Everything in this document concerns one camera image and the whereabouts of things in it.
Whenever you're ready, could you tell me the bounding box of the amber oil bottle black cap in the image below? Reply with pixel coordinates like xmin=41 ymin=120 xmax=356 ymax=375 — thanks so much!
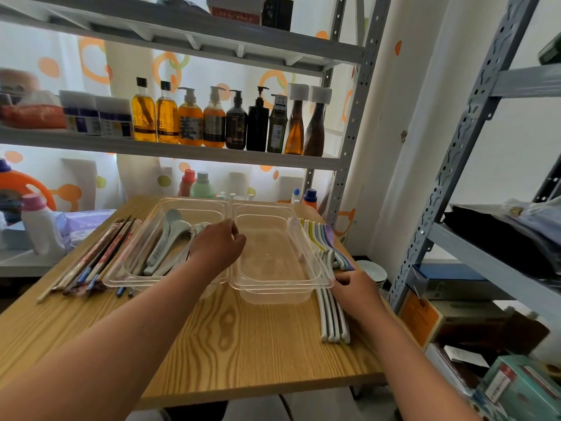
xmin=131 ymin=77 xmax=157 ymax=143
xmin=155 ymin=80 xmax=180 ymax=144

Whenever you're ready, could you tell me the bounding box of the person's right hand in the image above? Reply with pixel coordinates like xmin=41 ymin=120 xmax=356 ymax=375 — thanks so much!
xmin=331 ymin=271 xmax=389 ymax=326

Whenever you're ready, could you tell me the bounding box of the dark brown pump bottle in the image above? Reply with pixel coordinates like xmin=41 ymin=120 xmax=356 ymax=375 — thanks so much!
xmin=225 ymin=89 xmax=249 ymax=150

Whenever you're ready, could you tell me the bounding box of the brown cardboard box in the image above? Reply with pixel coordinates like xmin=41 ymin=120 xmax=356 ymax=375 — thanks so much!
xmin=432 ymin=299 xmax=551 ymax=370

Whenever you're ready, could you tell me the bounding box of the white box blue label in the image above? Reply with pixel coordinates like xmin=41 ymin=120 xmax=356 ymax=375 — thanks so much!
xmin=96 ymin=96 xmax=135 ymax=140
xmin=59 ymin=90 xmax=102 ymax=136

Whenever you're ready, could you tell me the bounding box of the purple wipes pack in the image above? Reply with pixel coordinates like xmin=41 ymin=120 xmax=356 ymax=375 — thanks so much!
xmin=56 ymin=208 xmax=117 ymax=251

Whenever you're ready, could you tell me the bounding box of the black box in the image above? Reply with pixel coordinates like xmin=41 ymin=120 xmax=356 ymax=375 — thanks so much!
xmin=261 ymin=0 xmax=295 ymax=32

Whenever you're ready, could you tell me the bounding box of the white bottle pink cap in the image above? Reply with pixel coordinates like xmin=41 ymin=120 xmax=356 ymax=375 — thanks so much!
xmin=20 ymin=193 xmax=66 ymax=256

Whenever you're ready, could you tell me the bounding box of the bottle with red cap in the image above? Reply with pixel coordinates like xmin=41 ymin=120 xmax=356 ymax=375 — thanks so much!
xmin=178 ymin=168 xmax=197 ymax=198

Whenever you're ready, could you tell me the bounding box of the dark green box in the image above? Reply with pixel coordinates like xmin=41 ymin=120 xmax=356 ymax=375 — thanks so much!
xmin=538 ymin=32 xmax=561 ymax=66

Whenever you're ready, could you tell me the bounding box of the clear plastic bag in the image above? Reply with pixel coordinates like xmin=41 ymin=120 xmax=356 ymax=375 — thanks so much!
xmin=18 ymin=89 xmax=63 ymax=108

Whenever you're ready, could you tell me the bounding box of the pile of chopsticks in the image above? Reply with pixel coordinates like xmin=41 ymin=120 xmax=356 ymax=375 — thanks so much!
xmin=37 ymin=216 xmax=145 ymax=303

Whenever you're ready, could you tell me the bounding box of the stack of white bowls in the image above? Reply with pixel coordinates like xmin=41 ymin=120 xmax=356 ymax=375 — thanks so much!
xmin=354 ymin=259 xmax=389 ymax=291

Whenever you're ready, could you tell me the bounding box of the white long-handled spoon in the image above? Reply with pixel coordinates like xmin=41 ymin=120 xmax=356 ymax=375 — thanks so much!
xmin=326 ymin=252 xmax=352 ymax=345

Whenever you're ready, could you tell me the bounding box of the grey metal shelf rack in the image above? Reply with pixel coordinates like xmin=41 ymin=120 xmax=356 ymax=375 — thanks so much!
xmin=0 ymin=0 xmax=393 ymax=277
xmin=387 ymin=0 xmax=561 ymax=331

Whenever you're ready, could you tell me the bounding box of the row of pastel spoons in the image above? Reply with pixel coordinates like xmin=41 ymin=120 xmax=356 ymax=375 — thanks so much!
xmin=289 ymin=217 xmax=356 ymax=344

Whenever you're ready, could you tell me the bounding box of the pale green ceramic spoon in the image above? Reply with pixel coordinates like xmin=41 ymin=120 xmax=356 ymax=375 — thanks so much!
xmin=146 ymin=209 xmax=183 ymax=268

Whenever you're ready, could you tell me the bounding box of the blue flat box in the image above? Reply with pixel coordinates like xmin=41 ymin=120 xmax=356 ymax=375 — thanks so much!
xmin=411 ymin=262 xmax=520 ymax=301

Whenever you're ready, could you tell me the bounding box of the person's left hand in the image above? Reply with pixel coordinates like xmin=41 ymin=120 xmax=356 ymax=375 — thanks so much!
xmin=188 ymin=219 xmax=247 ymax=282

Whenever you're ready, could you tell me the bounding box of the red box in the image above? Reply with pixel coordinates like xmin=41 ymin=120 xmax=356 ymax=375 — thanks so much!
xmin=206 ymin=0 xmax=264 ymax=25

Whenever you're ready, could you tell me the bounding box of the person's right forearm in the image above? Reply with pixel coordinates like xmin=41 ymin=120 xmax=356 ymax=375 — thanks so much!
xmin=351 ymin=304 xmax=483 ymax=421

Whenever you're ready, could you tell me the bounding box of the green glass bottle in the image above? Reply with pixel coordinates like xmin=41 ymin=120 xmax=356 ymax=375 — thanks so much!
xmin=267 ymin=94 xmax=288 ymax=154

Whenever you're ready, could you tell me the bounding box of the black folded cloth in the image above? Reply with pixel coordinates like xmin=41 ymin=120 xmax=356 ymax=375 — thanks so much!
xmin=442 ymin=203 xmax=561 ymax=279

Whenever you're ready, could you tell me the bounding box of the clear plastic tray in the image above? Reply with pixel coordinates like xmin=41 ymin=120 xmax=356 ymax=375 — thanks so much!
xmin=103 ymin=197 xmax=231 ymax=299
xmin=228 ymin=201 xmax=336 ymax=306

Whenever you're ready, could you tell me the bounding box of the person's left forearm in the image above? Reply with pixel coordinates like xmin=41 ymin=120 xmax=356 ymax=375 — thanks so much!
xmin=0 ymin=255 xmax=229 ymax=421

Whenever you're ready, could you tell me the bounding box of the bagged light blue garment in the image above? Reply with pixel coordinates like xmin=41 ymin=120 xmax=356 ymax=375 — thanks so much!
xmin=501 ymin=196 xmax=561 ymax=248

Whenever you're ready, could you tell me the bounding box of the orange cardboard box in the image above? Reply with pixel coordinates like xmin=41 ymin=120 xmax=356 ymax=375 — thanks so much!
xmin=398 ymin=288 xmax=444 ymax=348

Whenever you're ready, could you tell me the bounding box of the orange pump bottle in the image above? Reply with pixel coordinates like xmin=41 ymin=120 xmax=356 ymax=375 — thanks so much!
xmin=202 ymin=86 xmax=227 ymax=149
xmin=177 ymin=87 xmax=204 ymax=147

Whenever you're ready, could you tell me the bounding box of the orange detergent jug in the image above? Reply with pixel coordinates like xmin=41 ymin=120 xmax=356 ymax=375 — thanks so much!
xmin=0 ymin=158 xmax=58 ymax=225

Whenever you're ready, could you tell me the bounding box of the teal box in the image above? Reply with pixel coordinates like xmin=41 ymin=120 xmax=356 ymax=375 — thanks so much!
xmin=474 ymin=354 xmax=561 ymax=421

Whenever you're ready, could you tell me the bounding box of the tan round container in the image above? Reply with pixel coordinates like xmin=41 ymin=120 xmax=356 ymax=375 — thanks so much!
xmin=0 ymin=68 xmax=41 ymax=98

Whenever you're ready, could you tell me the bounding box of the black pump bottle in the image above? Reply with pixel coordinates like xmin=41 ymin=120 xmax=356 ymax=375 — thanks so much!
xmin=246 ymin=86 xmax=270 ymax=152

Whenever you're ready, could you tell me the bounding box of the brown bottle white cap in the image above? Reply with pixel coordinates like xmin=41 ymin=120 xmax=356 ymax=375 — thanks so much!
xmin=303 ymin=86 xmax=333 ymax=157
xmin=284 ymin=83 xmax=310 ymax=156

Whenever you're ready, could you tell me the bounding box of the orange packet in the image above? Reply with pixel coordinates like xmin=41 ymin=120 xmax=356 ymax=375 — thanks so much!
xmin=0 ymin=104 xmax=67 ymax=130

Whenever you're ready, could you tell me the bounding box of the pale green bottle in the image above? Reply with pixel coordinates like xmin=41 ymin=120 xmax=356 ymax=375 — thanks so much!
xmin=189 ymin=171 xmax=216 ymax=199

